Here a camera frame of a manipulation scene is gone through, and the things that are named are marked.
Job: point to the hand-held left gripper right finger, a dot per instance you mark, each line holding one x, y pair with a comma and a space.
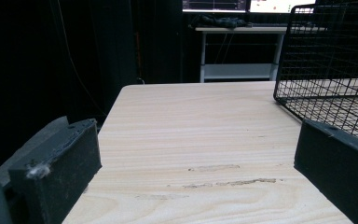
338, 161

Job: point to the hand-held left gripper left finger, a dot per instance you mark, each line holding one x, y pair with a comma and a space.
54, 168

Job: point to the black curtain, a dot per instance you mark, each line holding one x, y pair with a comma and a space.
59, 56

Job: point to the white desk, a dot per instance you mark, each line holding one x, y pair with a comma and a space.
239, 70

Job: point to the bright monitor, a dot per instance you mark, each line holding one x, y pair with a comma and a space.
279, 5

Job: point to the dark cloth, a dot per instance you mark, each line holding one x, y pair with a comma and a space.
219, 21

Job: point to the dark monitor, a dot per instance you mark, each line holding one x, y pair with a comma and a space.
214, 5

